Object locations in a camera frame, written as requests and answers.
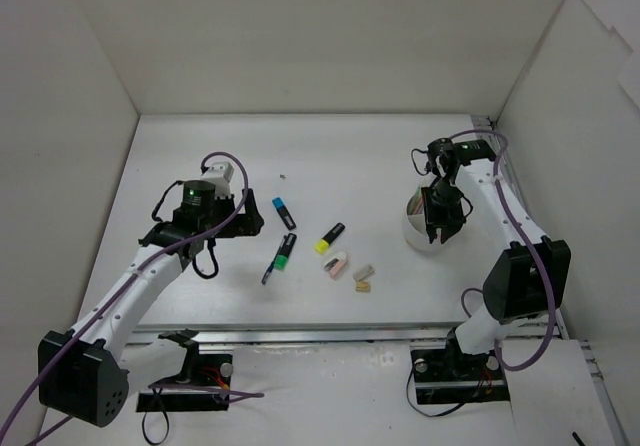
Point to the yellow cap black highlighter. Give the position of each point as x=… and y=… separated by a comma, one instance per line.
x=322, y=246

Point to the small wooden sharpener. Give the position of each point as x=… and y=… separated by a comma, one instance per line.
x=363, y=286

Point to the green cap black highlighter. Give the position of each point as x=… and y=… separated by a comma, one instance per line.
x=284, y=252

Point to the blue pen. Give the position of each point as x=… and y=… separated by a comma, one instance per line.
x=267, y=273

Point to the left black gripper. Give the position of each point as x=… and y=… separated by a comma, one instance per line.
x=240, y=217

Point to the white divided round container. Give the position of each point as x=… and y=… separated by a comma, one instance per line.
x=413, y=228

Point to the pink white stapler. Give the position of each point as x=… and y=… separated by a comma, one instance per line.
x=333, y=260

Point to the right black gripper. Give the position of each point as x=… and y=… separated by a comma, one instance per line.
x=444, y=217

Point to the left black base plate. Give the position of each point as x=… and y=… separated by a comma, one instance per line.
x=212, y=370

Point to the grey eraser block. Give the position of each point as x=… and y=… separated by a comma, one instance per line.
x=363, y=273

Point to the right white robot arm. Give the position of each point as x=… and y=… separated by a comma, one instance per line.
x=529, y=276

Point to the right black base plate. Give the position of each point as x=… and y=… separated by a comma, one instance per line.
x=438, y=380

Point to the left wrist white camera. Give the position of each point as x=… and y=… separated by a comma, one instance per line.
x=219, y=174

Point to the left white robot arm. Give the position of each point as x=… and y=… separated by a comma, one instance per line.
x=85, y=372

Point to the blue cap black highlighter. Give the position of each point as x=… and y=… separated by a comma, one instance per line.
x=284, y=214

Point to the pink pen tube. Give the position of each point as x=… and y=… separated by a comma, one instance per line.
x=415, y=205

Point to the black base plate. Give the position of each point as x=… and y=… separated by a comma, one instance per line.
x=438, y=380
x=212, y=370

